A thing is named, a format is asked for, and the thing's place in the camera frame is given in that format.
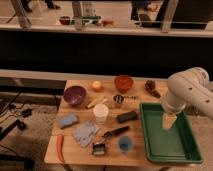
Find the light blue towel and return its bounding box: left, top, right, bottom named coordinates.
left=73, top=121, right=99, bottom=148

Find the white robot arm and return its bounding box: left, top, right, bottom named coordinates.
left=161, top=67, right=213, bottom=130

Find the blue plastic cup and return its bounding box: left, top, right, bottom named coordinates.
left=118, top=136, right=134, bottom=153

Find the metal measuring cup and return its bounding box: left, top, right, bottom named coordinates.
left=113, top=94, right=137, bottom=108

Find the white plastic cup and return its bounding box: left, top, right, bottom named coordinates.
left=93, top=104, right=109, bottom=123

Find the green plastic tray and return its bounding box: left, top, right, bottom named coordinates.
left=140, top=103, right=203, bottom=164

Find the brown pine cone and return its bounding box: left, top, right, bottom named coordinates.
left=145, top=80, right=161, bottom=98

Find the black rectangular block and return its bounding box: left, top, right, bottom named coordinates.
left=117, top=111, right=138, bottom=123

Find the orange bowl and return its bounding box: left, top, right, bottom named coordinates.
left=114, top=75, right=134, bottom=93

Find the wooden table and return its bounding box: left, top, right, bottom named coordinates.
left=44, top=79, right=198, bottom=168

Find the yellow banana piece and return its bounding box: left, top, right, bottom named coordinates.
left=86, top=97, right=108, bottom=109

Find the yellow round fruit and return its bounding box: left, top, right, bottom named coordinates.
left=92, top=81, right=103, bottom=92

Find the purple bowl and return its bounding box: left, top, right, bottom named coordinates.
left=63, top=86, right=87, bottom=106

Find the blue sponge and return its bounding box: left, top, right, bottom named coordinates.
left=59, top=114, right=79, bottom=129

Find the red chili pepper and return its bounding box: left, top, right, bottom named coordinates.
left=56, top=134, right=65, bottom=163

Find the orange background object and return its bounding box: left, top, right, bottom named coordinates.
left=101, top=20, right=114, bottom=27

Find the green background object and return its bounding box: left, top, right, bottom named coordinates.
left=80, top=16, right=101, bottom=25

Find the dark red background bowl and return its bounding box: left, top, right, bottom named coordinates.
left=59, top=16, right=70, bottom=25

